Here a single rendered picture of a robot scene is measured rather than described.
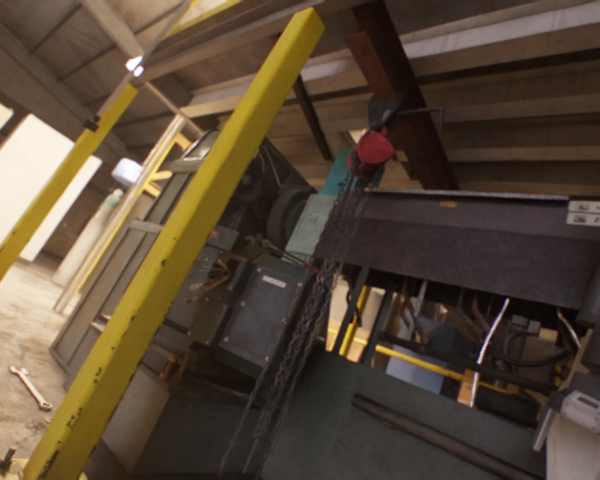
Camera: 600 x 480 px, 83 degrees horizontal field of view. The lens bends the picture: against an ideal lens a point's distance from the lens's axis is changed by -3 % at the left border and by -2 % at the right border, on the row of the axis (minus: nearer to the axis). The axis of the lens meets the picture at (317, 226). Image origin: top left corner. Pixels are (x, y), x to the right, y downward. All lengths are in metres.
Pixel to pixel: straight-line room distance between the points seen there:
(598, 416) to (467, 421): 0.89
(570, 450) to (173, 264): 0.96
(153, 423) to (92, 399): 0.34
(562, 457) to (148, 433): 1.13
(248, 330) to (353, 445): 0.60
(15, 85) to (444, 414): 15.05
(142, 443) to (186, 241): 0.68
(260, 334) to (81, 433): 0.56
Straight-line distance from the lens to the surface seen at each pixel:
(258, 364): 1.28
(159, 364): 1.42
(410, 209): 1.86
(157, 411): 1.38
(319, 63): 2.22
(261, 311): 1.31
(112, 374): 1.08
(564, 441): 0.76
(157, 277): 1.05
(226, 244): 1.47
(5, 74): 15.37
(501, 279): 1.57
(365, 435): 1.53
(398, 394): 1.49
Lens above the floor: 0.55
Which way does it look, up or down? 19 degrees up
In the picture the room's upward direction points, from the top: 24 degrees clockwise
